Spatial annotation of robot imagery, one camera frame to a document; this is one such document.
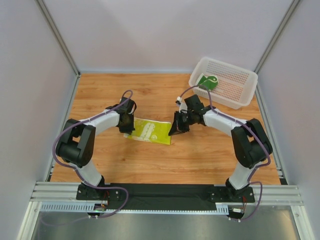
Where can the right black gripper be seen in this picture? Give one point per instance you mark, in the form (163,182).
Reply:
(181,121)

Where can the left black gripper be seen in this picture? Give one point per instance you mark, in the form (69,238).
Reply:
(126,127)

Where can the yellow lime patterned towel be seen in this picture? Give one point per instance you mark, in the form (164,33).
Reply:
(150,131)

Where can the green cream patterned towel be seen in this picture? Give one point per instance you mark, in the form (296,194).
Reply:
(210,82)

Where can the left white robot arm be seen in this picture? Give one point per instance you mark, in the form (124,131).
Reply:
(75,144)

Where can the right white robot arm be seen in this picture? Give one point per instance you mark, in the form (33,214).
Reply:
(251,145)

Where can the white perforated plastic basket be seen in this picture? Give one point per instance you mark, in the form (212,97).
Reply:
(235,88)

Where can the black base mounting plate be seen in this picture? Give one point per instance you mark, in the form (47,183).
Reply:
(181,196)

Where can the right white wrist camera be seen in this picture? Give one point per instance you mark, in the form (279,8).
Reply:
(180,103)

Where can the slotted grey cable duct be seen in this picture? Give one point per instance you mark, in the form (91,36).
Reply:
(216,209)

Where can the aluminium front rail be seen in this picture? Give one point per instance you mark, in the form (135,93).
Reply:
(277,195)

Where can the left aluminium frame post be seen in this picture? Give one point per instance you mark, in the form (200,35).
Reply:
(57,35)

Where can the aluminium frame post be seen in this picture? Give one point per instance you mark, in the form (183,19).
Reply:
(57,35)
(279,30)

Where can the right aluminium frame post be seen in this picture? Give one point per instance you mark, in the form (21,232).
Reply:
(279,30)

